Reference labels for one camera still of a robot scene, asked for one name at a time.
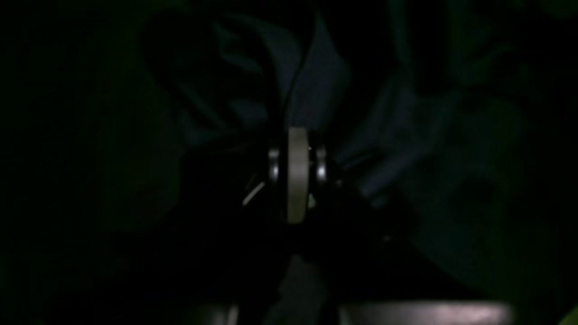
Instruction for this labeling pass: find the dark navy t-shirt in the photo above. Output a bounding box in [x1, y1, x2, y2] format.
[139, 4, 555, 296]

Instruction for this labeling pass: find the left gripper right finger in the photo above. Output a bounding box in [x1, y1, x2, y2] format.
[298, 128, 344, 224]

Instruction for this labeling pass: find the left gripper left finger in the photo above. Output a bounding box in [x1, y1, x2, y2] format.
[242, 128, 299, 224]

